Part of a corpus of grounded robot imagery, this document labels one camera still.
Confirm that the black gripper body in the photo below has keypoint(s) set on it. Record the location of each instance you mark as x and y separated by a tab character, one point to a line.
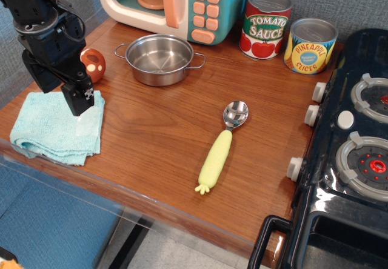
52	55

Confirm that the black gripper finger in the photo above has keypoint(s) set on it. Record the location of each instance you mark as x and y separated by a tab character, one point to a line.
79	93

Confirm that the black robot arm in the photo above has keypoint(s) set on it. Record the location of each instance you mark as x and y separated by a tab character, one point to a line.
42	12

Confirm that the brown toy mushroom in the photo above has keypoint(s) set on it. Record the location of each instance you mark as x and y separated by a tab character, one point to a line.
94	62

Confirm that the light blue folded towel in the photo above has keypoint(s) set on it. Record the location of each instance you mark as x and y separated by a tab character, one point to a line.
46	126

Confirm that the small steel pot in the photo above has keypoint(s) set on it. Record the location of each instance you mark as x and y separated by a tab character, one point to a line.
160	60

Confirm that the clear acrylic table guard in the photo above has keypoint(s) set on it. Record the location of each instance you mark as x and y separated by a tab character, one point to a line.
49	223

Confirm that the teal toy microwave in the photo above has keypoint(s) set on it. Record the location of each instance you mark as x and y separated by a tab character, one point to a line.
205	22

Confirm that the tomato sauce can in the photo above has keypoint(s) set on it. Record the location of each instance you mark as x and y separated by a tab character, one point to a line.
264	27

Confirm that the pineapple slices can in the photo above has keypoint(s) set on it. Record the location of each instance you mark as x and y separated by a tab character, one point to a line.
310	45

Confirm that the black toy stove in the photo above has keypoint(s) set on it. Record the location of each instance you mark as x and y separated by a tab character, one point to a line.
339	206

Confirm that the corn-handled metal spoon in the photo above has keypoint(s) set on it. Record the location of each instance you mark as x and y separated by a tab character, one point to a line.
234	115

